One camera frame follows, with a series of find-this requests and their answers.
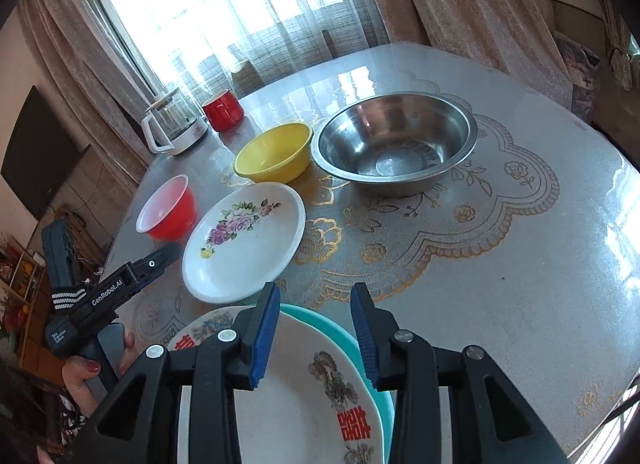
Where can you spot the black flat television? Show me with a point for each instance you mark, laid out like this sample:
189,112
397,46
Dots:
37,153

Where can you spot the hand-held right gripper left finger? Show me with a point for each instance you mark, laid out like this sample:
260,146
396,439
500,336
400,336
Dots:
262,339

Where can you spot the white glass electric kettle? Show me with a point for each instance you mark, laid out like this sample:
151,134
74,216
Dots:
175,126

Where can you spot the wooden shelf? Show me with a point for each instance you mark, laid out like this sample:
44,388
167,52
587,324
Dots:
25,304

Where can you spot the red plastic bowl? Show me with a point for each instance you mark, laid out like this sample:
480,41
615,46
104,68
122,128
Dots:
167,209

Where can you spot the sheer white curtain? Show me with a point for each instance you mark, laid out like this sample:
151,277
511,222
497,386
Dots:
240,8

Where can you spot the beige lace curtain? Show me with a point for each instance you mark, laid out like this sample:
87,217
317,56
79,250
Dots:
75,58
465,8

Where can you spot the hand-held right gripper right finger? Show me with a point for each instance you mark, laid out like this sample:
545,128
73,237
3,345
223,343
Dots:
362,339

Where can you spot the teal plate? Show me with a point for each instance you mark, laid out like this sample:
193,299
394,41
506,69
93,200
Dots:
345,339

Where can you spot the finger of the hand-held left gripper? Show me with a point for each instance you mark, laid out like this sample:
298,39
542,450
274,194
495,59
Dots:
157,261

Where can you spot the person's left hand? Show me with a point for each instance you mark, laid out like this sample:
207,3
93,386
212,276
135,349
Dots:
80,381

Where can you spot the red enamel mug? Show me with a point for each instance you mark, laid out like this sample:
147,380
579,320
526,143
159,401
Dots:
222,108

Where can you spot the yellow plastic bowl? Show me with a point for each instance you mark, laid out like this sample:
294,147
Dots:
272,151

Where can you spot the wooden chair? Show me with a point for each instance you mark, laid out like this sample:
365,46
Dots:
245,78

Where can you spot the large stainless steel bowl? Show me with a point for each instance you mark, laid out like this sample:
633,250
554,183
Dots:
395,143

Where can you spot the floral patterned garment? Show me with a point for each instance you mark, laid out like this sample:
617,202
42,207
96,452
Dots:
70,419

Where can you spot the gold embroidered lace table mat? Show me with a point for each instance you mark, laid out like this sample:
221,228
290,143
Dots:
425,229

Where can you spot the white floral plate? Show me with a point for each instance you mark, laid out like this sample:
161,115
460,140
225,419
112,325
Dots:
250,249

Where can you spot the white dragon print plate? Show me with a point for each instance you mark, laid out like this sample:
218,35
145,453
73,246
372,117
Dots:
300,394

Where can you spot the patterned bag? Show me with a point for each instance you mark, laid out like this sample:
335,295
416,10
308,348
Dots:
580,73

